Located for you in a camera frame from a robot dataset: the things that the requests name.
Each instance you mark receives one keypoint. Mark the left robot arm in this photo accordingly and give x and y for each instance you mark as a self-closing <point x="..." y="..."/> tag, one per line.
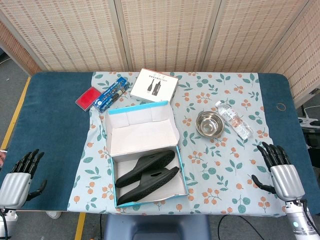
<point x="7" y="221"/>

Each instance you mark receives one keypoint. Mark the woven bamboo screen panel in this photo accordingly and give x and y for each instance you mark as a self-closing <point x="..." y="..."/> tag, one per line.
<point x="15" y="50"/>
<point x="305" y="57"/>
<point x="70" y="32"/>
<point x="250" y="32"/>
<point x="170" y="32"/>

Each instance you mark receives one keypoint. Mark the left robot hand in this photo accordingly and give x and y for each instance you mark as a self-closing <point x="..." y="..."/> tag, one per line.
<point x="15" y="185"/>

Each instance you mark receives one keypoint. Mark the blue cardboard shoe box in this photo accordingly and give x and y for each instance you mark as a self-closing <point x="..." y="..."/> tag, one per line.
<point x="140" y="132"/>

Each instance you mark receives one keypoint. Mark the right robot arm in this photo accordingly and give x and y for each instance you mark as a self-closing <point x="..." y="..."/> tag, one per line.
<point x="297" y="222"/>

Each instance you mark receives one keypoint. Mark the blue marker pack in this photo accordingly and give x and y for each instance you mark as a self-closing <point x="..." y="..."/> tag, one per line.
<point x="110" y="95"/>

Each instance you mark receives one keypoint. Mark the black equipment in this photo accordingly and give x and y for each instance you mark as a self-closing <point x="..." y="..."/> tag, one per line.
<point x="315" y="137"/>

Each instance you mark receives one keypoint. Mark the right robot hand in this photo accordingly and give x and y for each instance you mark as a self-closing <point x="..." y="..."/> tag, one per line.
<point x="287" y="180"/>

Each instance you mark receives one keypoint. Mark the red stamp pad case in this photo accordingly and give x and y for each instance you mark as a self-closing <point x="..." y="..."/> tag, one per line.
<point x="87" y="98"/>

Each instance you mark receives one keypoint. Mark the stainless steel bowl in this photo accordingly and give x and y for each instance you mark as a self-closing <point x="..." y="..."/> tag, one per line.
<point x="210" y="125"/>

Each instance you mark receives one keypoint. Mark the white product box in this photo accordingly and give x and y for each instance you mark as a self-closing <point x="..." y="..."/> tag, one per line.
<point x="152" y="85"/>

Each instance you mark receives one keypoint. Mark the clear plastic water bottle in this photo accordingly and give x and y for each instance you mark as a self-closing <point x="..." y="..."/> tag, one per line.
<point x="233" y="120"/>

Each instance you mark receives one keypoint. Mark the floral patterned tablecloth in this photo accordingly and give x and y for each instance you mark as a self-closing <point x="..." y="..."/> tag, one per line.
<point x="225" y="175"/>

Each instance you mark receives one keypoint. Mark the white chair base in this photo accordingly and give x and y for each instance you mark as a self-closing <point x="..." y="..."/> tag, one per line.
<point x="311" y="122"/>

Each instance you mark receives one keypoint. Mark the black slipper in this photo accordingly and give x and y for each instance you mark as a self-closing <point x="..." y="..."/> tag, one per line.
<point x="150" y="162"/>
<point x="150" y="186"/>

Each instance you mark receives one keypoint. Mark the tan rubber band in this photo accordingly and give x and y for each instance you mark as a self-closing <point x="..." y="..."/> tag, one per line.
<point x="276" y="106"/>

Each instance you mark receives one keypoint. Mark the blue plastic chair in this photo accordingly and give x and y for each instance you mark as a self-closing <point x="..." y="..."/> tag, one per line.
<point x="155" y="225"/>

